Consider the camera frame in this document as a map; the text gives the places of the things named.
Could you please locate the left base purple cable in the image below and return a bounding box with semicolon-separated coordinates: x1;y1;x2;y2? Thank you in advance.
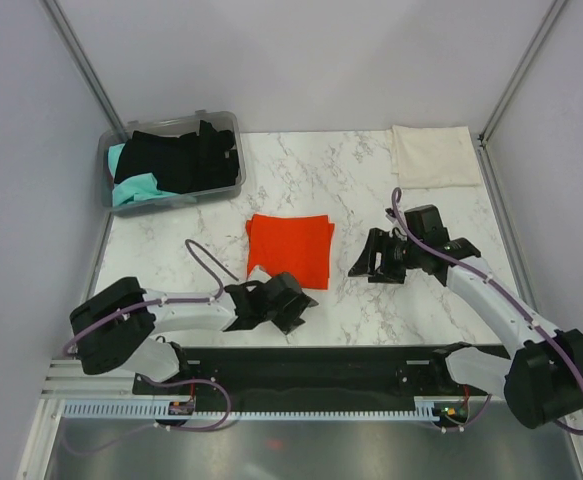
140;374;235;434

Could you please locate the white slotted cable duct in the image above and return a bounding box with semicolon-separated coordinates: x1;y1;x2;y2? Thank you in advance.
60;396;487;422

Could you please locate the orange t-shirt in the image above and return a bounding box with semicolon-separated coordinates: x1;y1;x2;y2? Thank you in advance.
245;214;335;290

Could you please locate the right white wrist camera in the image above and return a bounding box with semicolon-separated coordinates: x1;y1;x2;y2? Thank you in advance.
385;208;403;236

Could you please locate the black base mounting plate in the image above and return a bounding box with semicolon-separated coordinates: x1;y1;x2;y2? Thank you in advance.
132;345;483;410

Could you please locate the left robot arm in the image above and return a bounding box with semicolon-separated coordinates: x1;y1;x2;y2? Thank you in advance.
69;272;318;393

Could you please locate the teal garment in bin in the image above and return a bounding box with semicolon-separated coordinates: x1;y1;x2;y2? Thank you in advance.
106;143;174;207

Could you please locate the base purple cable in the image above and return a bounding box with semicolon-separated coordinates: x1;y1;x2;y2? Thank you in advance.
430;391;492;435
140;374;235;434

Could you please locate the black garment in bin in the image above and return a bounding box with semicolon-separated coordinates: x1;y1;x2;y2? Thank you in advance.
112;120;240;195

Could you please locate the left aluminium frame post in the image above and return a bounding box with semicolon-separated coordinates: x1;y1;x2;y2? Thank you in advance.
40;0;128;140

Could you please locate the clear plastic storage bin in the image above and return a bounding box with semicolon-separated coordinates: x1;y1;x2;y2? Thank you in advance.
97;111;247;216

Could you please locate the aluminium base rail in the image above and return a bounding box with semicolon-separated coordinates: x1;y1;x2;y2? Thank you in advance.
40;357;137;401

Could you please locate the right aluminium frame post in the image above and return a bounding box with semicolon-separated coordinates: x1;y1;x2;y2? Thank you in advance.
477;0;572;146

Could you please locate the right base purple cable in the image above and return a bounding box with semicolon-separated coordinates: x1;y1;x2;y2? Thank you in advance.
430;391;492;435

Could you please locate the aluminium frame post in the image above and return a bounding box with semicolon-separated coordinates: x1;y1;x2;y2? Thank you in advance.
477;0;572;146
40;0;128;140

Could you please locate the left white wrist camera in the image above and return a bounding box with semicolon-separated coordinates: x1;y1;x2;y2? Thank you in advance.
248;267;270;281

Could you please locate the cream folded cloth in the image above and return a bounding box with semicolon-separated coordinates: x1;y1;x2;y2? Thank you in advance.
387;125;482;189

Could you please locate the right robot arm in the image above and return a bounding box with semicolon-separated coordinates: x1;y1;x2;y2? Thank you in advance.
348;205;583;436

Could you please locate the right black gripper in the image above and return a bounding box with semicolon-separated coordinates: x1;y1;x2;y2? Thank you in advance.
347;227;424;285

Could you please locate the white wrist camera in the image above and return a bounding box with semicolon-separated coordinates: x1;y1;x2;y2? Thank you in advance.
248;267;270;281
385;208;403;236

